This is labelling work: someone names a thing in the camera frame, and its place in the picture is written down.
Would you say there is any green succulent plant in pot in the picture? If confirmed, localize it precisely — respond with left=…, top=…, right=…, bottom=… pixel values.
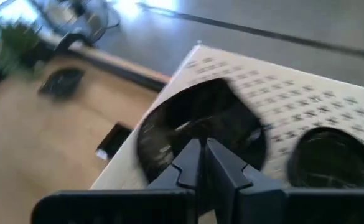
left=0, top=21, right=50, bottom=78

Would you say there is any black square mini plate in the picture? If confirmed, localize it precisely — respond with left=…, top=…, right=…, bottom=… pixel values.
left=95, top=122, right=133, bottom=161

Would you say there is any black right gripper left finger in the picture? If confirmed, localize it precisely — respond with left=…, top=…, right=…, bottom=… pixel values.
left=31, top=138, right=205, bottom=224

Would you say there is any black leaf-shaped mini plate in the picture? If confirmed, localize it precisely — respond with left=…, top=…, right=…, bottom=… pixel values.
left=136, top=77, right=268, bottom=184
left=37, top=67, right=86, bottom=102

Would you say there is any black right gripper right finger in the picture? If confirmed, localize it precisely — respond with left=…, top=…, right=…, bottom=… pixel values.
left=205, top=138, right=364, bottom=224

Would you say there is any white perforated metal shelf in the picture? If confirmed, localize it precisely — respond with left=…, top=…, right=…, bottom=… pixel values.
left=90, top=43, right=364, bottom=190

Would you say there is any black teardrop mini plate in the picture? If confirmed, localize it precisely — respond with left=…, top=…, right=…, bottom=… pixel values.
left=287, top=126, right=364, bottom=189

